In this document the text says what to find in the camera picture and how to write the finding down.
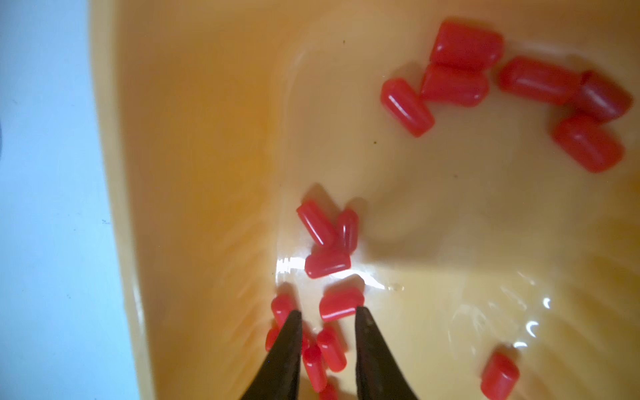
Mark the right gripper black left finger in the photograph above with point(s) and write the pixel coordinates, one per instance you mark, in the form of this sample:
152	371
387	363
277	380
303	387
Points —
278	377

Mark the yellow plastic tray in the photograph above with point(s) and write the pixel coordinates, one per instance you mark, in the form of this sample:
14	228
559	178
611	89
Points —
218	119

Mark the red sleeve in tray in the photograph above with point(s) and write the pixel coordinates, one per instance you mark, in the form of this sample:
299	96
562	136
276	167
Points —
348	230
499	377
326	262
312	359
540	81
587	143
453	85
332	350
399	98
281	307
467	47
317	224
271	338
602	98

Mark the red screw protection sleeve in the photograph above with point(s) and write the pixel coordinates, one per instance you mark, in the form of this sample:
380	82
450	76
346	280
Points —
340	304

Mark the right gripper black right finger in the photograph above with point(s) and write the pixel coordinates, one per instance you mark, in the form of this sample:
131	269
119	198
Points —
378	375

